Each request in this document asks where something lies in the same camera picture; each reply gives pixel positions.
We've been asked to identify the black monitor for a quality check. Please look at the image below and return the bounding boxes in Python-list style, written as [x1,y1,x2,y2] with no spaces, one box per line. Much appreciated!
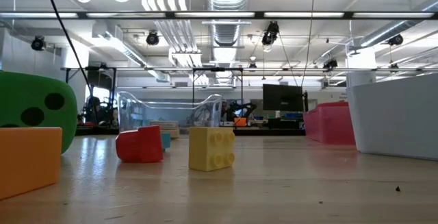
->
[262,84,305,112]

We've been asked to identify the black background workstation frame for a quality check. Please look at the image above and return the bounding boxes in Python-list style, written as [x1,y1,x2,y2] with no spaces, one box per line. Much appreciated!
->
[60,65,248,131]

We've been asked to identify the red two-stud brick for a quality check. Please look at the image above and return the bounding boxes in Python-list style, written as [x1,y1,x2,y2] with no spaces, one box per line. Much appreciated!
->
[115,125,164,164]

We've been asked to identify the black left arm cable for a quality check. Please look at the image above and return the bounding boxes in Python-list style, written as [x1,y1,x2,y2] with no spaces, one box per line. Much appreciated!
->
[40,0,94,99]

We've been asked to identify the blue single-stud brick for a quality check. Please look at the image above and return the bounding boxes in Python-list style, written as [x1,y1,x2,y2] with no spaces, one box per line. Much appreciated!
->
[160,132,172,150]

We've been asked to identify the clear plastic bin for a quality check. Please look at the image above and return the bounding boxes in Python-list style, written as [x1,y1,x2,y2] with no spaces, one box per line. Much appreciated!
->
[116,91,223,132]

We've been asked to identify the person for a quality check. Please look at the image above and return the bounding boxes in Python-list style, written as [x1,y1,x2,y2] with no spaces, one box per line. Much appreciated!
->
[83,95,116,127]
[220,101,231,122]

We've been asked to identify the yellow four-stud brick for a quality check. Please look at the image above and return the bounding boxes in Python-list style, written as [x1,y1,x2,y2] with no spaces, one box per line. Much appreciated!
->
[188,126,236,173]

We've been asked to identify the orange brick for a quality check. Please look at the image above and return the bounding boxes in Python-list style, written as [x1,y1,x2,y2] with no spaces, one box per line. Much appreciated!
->
[0,127,64,201]

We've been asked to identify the white plastic bin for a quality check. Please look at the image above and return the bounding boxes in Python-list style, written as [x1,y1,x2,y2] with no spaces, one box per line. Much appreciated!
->
[346,73,438,162]

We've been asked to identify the pink plastic bin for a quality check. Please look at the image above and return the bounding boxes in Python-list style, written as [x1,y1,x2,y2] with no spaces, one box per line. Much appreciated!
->
[302,103,357,147]

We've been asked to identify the white round pillar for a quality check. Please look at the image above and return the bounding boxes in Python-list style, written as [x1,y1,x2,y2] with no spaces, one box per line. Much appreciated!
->
[346,53,377,88]

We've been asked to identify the green foam dice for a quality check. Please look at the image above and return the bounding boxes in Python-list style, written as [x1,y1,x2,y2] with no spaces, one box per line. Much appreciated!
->
[0,71,79,155]

